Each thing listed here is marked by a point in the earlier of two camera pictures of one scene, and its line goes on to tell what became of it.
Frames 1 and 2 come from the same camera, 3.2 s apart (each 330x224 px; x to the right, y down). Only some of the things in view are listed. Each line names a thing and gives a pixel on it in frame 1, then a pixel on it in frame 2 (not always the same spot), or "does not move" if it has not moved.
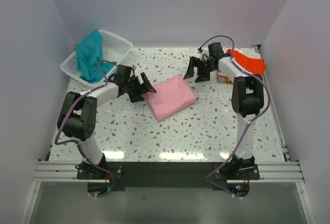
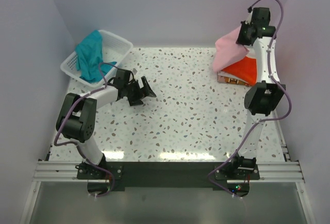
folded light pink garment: x=220 y=79 does not move
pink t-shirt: x=172 y=95 -> x=227 y=51
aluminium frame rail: x=58 y=171 does not move
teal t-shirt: x=89 y=54 does not move
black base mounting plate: x=121 y=175 does not move
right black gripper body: x=204 y=67 -> x=242 y=38
